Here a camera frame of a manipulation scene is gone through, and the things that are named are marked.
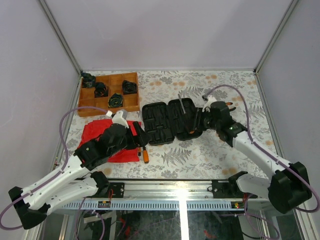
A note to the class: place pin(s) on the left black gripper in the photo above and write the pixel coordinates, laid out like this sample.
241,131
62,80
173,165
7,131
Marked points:
143,138

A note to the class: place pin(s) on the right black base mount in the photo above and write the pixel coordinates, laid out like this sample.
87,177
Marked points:
224,189

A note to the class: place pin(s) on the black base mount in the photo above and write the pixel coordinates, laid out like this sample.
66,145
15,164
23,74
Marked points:
224,189
115,190

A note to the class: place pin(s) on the black orange grip screwdriver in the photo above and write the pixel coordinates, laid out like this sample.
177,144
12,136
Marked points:
190,130

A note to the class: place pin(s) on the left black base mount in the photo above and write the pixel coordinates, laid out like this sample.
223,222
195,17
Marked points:
115,190

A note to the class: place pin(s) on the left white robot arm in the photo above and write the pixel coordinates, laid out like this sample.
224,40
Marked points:
77,178

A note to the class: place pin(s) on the aluminium corner post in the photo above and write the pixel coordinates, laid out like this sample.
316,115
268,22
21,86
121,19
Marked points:
59,34
280,27

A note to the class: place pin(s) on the right aluminium corner post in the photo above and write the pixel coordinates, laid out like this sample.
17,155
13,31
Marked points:
280,27

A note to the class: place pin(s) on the small precision screwdriver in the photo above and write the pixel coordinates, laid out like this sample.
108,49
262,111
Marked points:
139,151

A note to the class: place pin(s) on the wooden compartment tray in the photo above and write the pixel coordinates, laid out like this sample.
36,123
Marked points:
90,106

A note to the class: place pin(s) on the rolled black yellow tape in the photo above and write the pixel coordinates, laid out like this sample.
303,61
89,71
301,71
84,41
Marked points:
115,101

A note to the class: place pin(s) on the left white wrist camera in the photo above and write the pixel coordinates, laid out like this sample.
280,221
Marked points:
119,117

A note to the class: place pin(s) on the aluminium front rail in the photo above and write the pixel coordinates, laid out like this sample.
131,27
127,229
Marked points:
169,189

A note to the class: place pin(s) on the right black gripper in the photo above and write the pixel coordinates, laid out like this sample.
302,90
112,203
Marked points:
198,118

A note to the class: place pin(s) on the white slotted cable duct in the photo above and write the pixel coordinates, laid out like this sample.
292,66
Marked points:
170,205

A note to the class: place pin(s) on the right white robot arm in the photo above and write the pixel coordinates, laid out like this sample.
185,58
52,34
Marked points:
287,184

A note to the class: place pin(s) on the small hammer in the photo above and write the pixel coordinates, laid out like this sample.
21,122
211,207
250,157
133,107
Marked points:
182,105

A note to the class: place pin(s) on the black plastic tool case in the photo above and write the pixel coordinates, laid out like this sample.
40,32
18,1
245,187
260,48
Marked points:
164,122

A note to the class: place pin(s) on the large orange handle screwdriver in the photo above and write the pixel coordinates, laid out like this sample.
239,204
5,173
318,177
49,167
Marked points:
145,155

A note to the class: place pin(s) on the left aluminium corner post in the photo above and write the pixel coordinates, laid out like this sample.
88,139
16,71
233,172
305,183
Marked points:
59,34

